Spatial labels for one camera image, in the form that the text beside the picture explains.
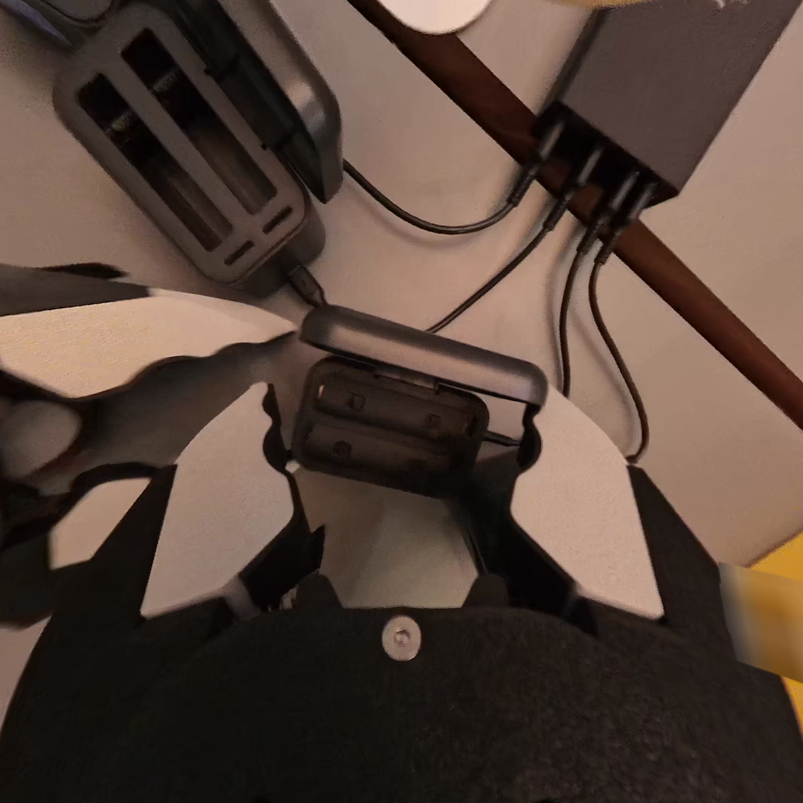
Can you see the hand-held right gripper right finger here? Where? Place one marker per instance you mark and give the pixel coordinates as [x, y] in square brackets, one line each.
[584, 515]

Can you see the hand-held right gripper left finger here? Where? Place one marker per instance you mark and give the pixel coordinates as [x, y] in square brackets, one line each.
[220, 515]

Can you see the black multi-port power hub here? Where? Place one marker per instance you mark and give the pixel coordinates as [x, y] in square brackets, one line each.
[678, 75]

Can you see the yellow plastic bin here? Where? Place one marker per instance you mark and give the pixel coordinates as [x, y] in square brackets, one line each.
[788, 546]

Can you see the white stand base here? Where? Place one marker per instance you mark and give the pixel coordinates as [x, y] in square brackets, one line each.
[433, 13]

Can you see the black battery charging case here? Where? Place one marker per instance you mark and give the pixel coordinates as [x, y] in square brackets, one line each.
[301, 119]
[414, 351]

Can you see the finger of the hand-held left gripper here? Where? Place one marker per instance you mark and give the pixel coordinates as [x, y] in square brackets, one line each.
[126, 345]
[31, 439]

